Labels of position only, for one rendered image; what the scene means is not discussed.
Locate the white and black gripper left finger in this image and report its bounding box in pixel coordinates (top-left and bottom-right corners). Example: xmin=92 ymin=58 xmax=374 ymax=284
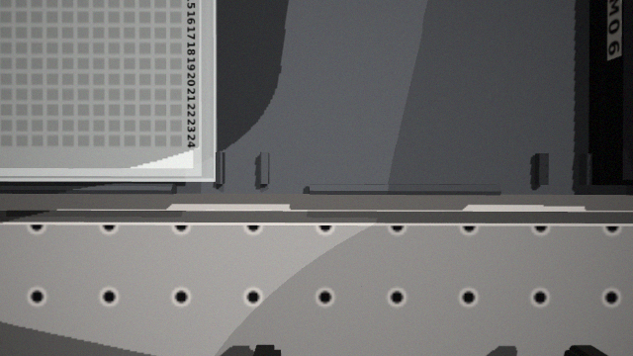
xmin=253 ymin=345 xmax=281 ymax=356

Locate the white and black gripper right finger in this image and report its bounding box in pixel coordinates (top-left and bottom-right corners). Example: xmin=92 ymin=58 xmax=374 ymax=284
xmin=564 ymin=345 xmax=607 ymax=356

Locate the grey flat base plate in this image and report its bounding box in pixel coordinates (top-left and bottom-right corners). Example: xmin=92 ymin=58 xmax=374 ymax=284
xmin=0 ymin=224 xmax=633 ymax=356

